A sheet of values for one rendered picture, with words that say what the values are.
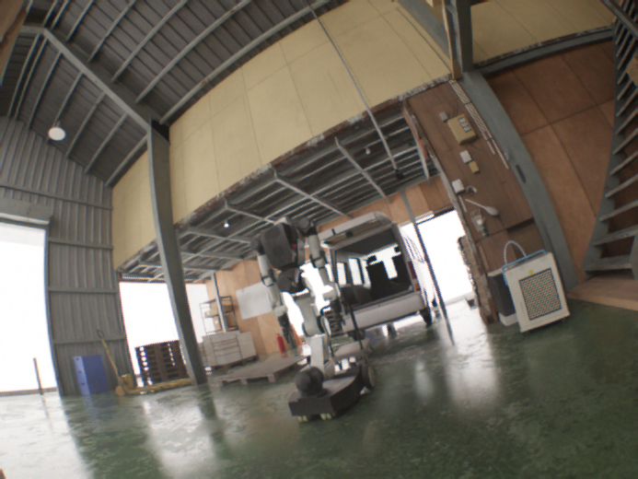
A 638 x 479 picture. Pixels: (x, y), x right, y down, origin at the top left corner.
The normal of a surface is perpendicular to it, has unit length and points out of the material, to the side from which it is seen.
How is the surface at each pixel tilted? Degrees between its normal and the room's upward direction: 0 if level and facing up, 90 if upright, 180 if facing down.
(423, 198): 90
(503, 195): 90
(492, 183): 90
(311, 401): 90
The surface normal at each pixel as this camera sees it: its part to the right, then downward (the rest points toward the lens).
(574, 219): -0.44, -0.12
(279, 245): -0.27, 0.09
